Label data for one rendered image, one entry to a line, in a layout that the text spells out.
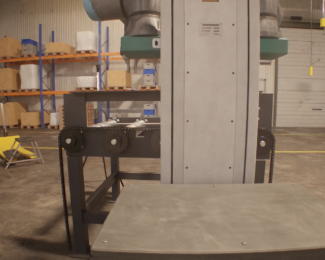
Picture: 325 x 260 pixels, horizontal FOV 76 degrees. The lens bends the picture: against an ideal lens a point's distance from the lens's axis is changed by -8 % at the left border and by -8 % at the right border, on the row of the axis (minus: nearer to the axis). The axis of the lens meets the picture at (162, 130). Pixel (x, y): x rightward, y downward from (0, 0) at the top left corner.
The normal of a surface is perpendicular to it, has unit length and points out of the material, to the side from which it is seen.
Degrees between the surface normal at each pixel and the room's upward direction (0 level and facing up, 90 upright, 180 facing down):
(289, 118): 90
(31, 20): 90
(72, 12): 90
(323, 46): 90
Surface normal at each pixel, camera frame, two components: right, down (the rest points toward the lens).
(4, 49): -0.07, 0.12
